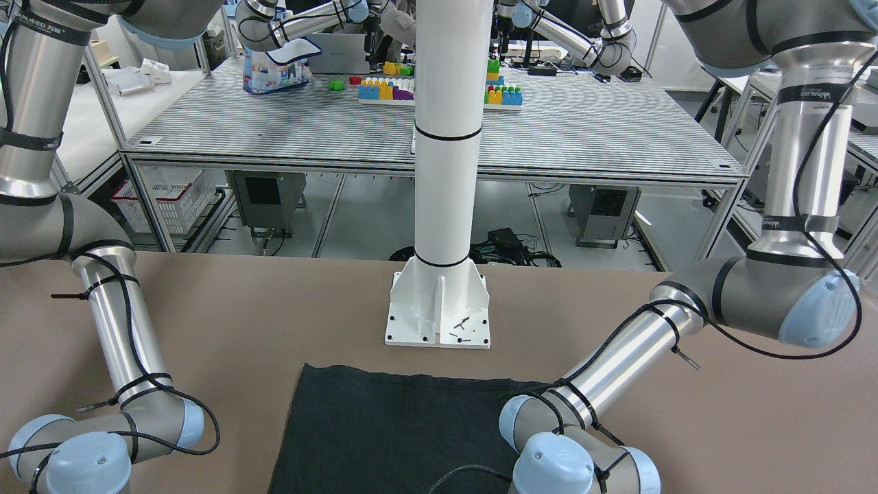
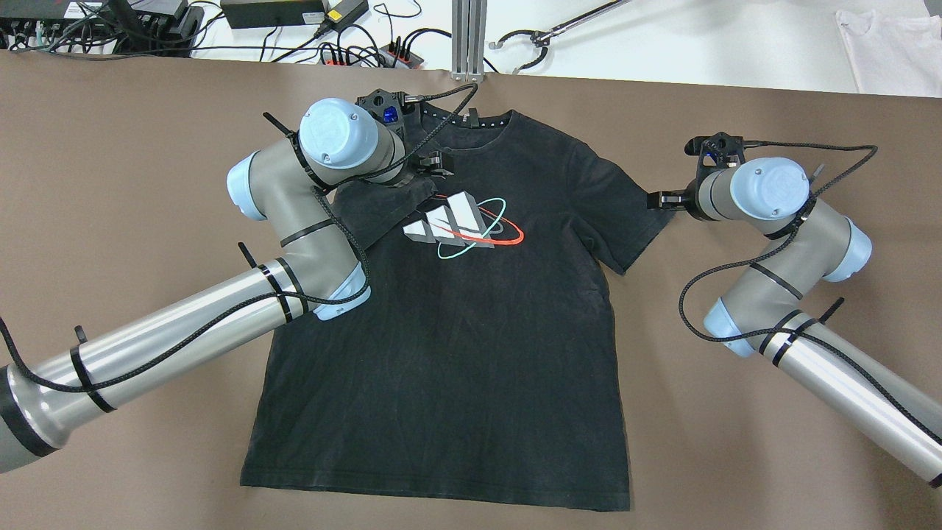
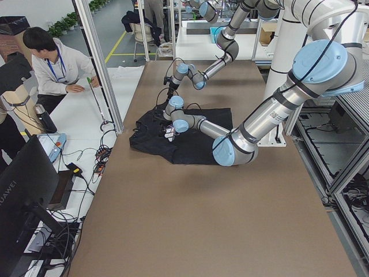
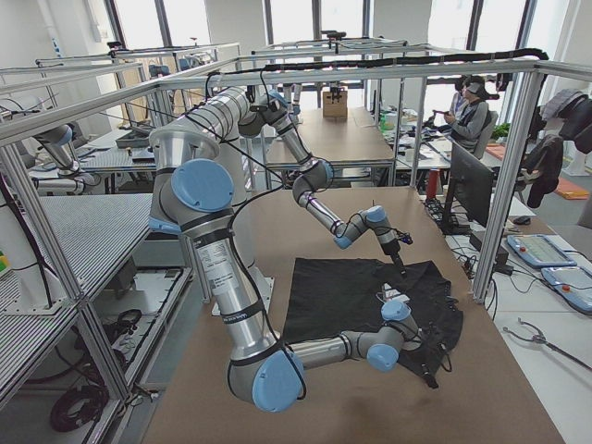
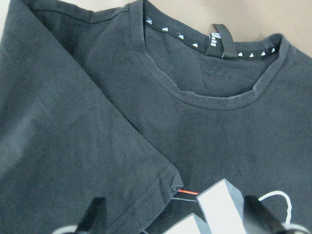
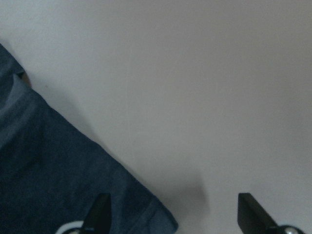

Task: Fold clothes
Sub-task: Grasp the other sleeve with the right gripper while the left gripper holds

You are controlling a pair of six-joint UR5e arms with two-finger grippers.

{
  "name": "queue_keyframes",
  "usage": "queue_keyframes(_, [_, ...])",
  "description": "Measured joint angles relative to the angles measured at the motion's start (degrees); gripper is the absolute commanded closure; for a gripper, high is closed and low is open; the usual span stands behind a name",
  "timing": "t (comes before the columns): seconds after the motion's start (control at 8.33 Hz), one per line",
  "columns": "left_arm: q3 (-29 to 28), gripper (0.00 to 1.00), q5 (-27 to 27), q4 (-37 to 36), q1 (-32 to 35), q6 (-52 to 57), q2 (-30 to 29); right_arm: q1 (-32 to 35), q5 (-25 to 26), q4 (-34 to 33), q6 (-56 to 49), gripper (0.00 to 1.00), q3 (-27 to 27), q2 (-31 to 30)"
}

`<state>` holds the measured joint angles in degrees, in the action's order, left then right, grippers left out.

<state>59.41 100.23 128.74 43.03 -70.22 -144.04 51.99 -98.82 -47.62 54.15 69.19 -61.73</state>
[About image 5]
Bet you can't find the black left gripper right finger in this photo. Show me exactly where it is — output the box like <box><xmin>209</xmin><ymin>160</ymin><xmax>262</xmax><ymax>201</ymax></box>
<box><xmin>243</xmin><ymin>195</ymin><xmax>290</xmax><ymax>234</ymax></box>

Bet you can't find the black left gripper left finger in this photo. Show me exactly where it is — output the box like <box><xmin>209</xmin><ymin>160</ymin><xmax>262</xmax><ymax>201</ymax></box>
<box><xmin>77</xmin><ymin>197</ymin><xmax>107</xmax><ymax>234</ymax></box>

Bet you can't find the black printed t-shirt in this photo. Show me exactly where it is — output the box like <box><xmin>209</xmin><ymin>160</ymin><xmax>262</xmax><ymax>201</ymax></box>
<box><xmin>0</xmin><ymin>0</ymin><xmax>312</xmax><ymax>234</ymax></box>

